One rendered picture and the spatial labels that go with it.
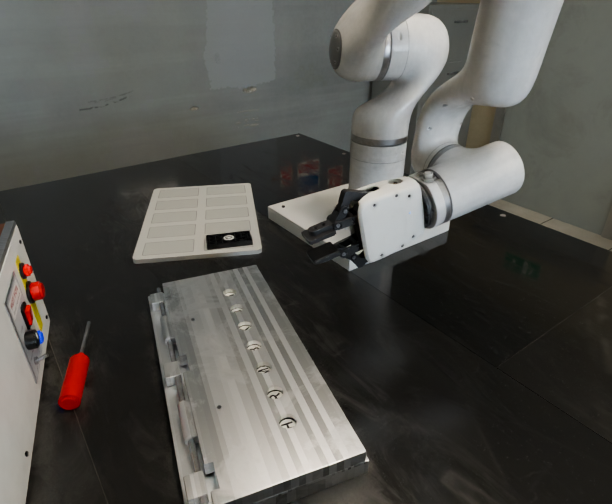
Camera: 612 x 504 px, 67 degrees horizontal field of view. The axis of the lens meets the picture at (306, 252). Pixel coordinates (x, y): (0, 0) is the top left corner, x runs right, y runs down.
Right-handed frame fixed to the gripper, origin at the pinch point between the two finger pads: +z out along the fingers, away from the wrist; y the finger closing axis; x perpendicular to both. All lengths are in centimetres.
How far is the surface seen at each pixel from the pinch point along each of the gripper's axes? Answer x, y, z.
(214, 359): -1.0, 10.8, 19.5
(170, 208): 62, 14, 19
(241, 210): 54, 18, 3
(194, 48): 234, 4, -23
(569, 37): 177, 50, -238
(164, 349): 6.3, 11.4, 26.1
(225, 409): -10.3, 10.6, 20.1
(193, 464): -16.0, 10.1, 25.1
